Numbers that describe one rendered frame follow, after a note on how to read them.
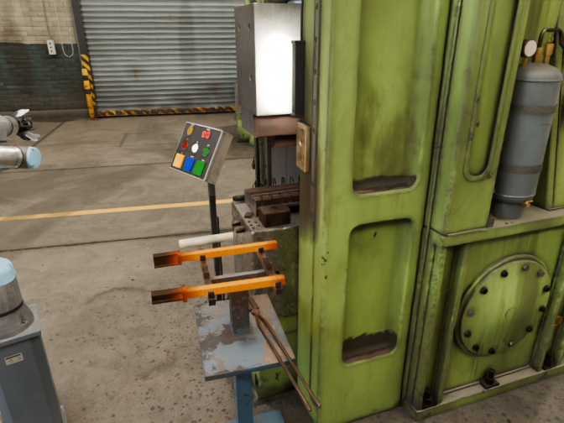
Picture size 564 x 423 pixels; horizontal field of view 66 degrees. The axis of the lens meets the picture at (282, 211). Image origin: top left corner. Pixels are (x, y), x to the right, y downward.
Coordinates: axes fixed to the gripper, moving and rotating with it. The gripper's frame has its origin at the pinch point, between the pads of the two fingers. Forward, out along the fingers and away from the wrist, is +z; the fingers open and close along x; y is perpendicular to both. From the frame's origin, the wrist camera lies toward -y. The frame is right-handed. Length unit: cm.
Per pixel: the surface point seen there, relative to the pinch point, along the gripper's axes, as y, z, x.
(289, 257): 104, -39, -89
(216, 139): 83, 11, -33
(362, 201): 137, -63, -68
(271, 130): 112, -35, -35
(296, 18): 134, -44, 1
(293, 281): 102, -37, -101
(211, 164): 77, 7, -45
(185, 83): -47, 741, 77
